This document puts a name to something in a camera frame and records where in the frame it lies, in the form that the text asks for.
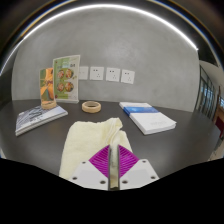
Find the black framed glass partition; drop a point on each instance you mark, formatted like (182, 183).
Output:
(206, 93)

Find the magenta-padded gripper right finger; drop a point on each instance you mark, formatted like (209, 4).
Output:
(128, 163)

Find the white ceiling light strip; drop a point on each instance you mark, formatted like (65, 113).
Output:
(100, 6)

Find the cream yellow towel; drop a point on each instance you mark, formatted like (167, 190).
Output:
(86, 140)

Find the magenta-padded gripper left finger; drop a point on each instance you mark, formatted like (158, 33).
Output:
(98, 163)

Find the green white menu stand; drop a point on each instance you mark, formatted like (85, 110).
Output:
(66, 78)

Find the grey cover magazine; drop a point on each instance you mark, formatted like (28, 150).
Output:
(36, 118)

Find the white book with blue band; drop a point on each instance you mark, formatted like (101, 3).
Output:
(150, 118)

